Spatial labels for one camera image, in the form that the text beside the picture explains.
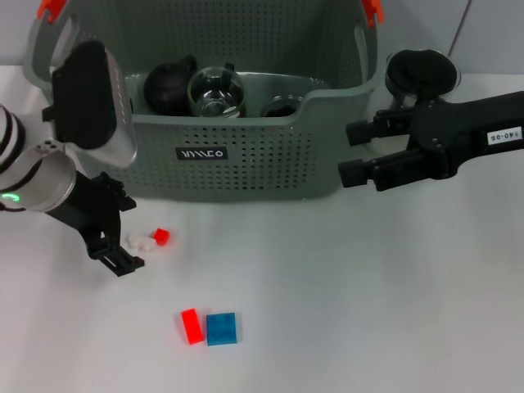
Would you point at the blue square brick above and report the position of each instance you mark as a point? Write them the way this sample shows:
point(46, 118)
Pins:
point(221, 329)

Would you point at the small red cube brick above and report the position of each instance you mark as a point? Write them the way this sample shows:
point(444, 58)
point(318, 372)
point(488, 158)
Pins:
point(161, 236)

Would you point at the bright red rectangular brick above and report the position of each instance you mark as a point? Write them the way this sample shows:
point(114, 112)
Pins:
point(192, 327)

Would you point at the white toy brick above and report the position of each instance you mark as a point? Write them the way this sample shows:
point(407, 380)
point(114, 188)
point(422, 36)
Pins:
point(141, 242)

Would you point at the grey perforated storage bin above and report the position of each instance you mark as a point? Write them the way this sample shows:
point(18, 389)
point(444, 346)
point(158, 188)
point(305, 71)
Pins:
point(245, 163)

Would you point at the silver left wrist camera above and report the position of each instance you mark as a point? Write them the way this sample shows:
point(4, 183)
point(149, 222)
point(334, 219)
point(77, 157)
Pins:
point(90, 102)

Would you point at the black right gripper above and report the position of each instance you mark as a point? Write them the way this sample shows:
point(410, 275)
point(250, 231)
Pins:
point(462, 127)

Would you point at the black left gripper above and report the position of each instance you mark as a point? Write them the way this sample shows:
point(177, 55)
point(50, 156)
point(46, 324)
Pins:
point(90, 204)

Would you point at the black clay teapot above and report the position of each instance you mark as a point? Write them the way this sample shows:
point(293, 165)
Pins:
point(168, 86)

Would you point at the glass teacup black sleeve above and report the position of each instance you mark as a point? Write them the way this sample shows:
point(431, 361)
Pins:
point(217, 92)
point(282, 107)

